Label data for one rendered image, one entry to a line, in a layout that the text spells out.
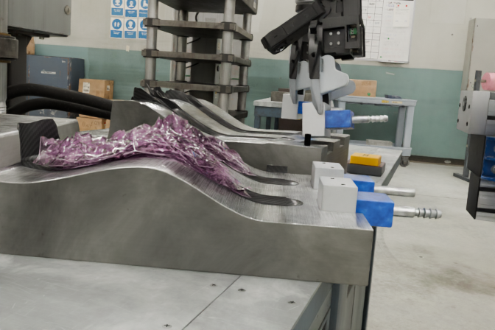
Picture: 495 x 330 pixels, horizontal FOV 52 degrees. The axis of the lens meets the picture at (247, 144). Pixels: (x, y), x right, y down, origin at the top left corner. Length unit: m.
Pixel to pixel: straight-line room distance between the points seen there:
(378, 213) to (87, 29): 7.74
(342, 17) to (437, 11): 6.69
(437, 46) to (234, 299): 7.09
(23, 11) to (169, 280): 1.10
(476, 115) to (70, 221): 0.87
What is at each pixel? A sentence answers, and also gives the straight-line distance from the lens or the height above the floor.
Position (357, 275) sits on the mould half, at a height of 0.81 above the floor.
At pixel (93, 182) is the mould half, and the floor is 0.88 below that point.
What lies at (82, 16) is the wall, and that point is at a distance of 8.23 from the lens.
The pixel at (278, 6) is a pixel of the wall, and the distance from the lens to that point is 7.42.
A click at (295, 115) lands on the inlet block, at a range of 1.12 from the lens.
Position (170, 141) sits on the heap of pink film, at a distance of 0.54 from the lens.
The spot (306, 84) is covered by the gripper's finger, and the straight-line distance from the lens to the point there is 1.10.
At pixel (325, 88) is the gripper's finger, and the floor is 0.98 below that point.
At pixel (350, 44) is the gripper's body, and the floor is 1.05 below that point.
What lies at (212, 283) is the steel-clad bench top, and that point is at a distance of 0.47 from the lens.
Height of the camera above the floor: 0.98
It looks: 7 degrees down
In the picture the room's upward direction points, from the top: 4 degrees clockwise
